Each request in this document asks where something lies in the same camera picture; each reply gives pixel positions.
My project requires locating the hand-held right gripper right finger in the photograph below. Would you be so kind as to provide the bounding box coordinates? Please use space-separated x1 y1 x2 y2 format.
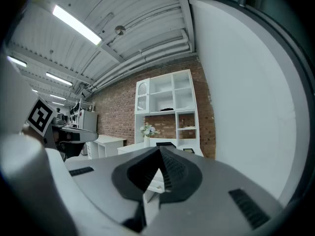
147 147 284 236

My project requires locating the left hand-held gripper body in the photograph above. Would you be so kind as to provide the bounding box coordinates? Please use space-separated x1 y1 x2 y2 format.
26 96 86 162

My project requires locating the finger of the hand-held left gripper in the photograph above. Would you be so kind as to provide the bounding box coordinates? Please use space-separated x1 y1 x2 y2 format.
60 127 99 142

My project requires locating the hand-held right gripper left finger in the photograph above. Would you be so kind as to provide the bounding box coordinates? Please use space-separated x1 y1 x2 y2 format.
64 146 162 234

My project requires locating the person's left forearm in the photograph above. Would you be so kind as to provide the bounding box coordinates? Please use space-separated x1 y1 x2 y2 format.
21 126 45 142

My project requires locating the tall pale cabinet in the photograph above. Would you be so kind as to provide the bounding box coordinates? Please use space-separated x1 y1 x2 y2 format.
78 110 98 134

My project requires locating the small white side table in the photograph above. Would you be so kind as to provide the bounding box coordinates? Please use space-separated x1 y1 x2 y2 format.
86 134 128 160

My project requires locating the cluttered equipment shelf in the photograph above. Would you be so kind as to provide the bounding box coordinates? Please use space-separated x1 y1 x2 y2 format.
69 102 82 129

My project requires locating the artificial flower bouquet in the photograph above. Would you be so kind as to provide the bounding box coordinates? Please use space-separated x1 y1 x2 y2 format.
139 122 160 138

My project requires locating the white hutch shelf cabinet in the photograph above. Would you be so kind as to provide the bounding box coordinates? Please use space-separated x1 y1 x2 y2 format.
134 69 205 157

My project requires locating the white ceiling pipe bundle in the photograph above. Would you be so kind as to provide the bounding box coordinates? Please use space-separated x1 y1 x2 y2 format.
83 28 195 93

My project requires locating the white wire rack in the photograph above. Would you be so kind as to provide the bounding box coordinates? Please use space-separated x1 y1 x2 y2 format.
79 98 96 112

